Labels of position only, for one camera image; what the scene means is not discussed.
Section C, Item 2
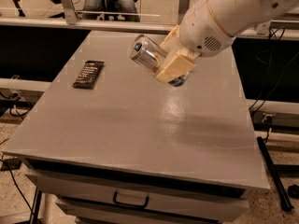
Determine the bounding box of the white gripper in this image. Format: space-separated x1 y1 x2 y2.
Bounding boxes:
154 0 235 83

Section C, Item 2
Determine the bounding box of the Red Bull can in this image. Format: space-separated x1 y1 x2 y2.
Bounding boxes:
128 34 191 88

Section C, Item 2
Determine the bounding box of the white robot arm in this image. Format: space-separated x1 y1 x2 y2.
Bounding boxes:
155 0 299 83

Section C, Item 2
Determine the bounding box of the person seated in background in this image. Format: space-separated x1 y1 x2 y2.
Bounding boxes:
82 0 140 22

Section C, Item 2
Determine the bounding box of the black snack bar packet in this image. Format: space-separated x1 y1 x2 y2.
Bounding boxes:
73 61 105 90

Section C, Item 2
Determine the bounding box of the black pole on floor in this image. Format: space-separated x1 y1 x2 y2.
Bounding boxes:
257 136 293 212

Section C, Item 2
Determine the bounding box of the metal railing frame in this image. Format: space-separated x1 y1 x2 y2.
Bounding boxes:
0 0 299 40

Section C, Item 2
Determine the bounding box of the white drawer with black handle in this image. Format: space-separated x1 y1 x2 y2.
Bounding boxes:
25 170 249 224

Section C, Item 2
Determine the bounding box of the black floor cable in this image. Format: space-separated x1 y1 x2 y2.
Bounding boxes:
0 159 36 217

